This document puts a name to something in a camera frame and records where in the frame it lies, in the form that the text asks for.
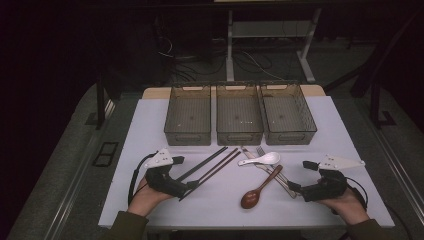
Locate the steel table knife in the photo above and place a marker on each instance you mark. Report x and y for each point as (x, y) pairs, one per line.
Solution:
(248, 154)

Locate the white metal table frame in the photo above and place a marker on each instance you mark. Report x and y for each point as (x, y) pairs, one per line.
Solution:
(229, 50)

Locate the black stand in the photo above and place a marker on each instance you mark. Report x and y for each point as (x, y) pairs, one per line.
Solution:
(375, 106)

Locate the black chopstick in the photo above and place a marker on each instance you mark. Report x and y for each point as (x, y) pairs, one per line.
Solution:
(203, 163)

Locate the person's left hand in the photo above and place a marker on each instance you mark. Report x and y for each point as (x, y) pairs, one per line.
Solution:
(145, 200)

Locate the brown wooden chopstick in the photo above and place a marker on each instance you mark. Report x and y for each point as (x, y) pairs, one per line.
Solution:
(216, 165)
(216, 171)

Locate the brown wooden spoon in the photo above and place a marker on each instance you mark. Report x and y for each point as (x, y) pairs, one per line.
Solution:
(251, 198)

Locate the person's right hand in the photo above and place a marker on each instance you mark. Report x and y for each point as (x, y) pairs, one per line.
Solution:
(350, 206)

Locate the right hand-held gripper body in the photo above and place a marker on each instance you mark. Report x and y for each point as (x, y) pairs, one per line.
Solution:
(326, 188)

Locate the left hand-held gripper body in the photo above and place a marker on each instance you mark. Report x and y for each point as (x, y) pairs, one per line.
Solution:
(163, 181)

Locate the white ceramic spoon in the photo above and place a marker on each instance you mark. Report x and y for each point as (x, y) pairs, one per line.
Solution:
(266, 158)

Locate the steel fork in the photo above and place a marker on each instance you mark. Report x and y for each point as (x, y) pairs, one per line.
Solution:
(260, 151)

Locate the metal floor rail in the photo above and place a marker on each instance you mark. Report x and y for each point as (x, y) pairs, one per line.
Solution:
(78, 181)
(400, 170)

